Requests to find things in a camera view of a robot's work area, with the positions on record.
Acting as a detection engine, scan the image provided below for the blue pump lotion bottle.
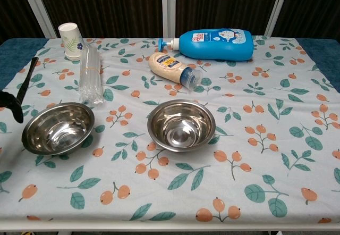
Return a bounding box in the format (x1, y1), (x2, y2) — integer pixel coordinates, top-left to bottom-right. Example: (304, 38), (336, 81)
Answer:
(158, 28), (254, 62)

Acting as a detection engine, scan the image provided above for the mayonnaise squeeze bottle blue cap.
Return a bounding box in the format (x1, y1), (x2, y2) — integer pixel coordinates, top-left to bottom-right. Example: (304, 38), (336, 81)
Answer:
(148, 52), (203, 89)

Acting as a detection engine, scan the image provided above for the white metal frame post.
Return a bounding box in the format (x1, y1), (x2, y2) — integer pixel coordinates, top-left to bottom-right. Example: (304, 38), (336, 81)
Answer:
(264, 0), (292, 37)
(161, 0), (177, 39)
(17, 0), (57, 39)

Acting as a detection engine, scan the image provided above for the paper cup with leaf print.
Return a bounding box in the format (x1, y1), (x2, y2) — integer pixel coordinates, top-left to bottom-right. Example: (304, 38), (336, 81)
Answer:
(58, 22), (84, 61)

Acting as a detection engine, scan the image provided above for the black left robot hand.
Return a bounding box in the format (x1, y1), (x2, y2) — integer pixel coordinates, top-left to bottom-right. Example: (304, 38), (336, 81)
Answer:
(0, 89), (24, 124)

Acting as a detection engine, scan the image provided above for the fruit and leaf print tablecloth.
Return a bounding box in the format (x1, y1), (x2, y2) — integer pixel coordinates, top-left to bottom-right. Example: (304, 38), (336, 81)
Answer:
(0, 35), (340, 224)

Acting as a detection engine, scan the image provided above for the black plastic knife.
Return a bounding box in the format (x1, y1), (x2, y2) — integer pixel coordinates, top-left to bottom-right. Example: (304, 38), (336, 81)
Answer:
(15, 56), (39, 105)

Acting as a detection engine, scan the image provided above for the clear plastic straw pack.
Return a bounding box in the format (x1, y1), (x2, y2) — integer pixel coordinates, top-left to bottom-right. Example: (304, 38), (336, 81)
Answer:
(78, 45), (105, 106)

